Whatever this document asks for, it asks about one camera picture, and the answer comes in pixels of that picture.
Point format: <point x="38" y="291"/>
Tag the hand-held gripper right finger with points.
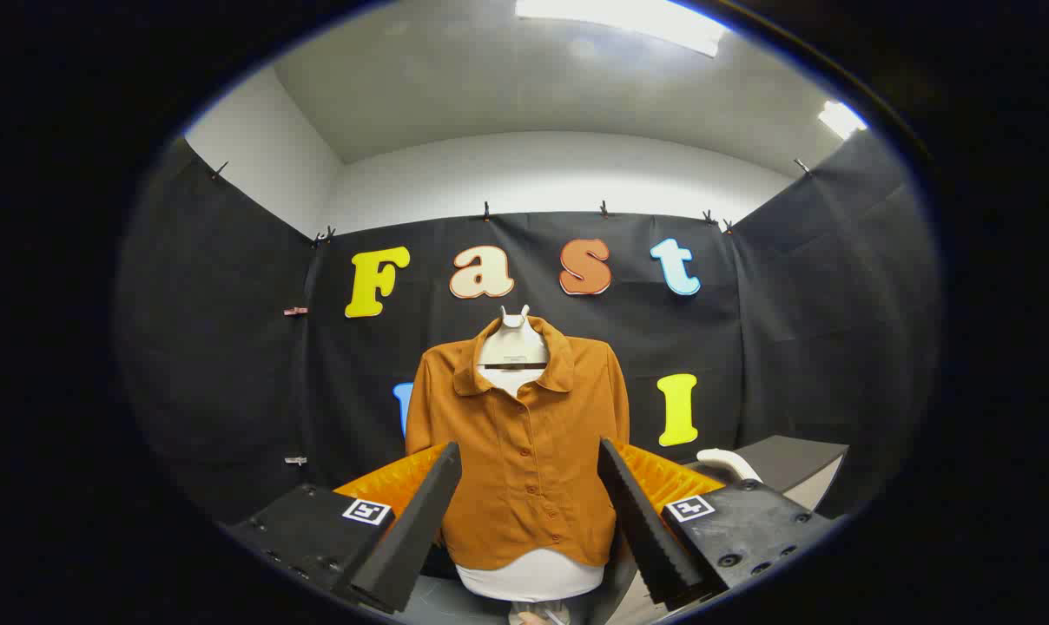
<point x="642" y="521"/>

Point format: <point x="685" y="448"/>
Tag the brown button shirt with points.
<point x="524" y="469"/>

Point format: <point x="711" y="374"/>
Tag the white garment steamer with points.
<point x="729" y="463"/>

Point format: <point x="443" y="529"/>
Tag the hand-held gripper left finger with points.
<point x="412" y="529"/>

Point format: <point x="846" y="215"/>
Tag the small ceiling light panel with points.
<point x="840" y="118"/>

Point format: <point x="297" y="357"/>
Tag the white mannequin torso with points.
<point x="514" y="349"/>

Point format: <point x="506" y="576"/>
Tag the long ceiling light panel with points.
<point x="629" y="19"/>

